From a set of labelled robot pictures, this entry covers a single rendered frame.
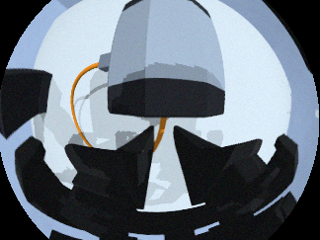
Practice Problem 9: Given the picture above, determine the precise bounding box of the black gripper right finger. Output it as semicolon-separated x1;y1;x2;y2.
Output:
173;125;263;206

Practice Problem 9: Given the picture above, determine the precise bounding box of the orange cable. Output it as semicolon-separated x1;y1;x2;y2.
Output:
70;62;167;151

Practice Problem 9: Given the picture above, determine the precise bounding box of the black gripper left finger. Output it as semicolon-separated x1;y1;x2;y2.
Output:
64;125;154;209

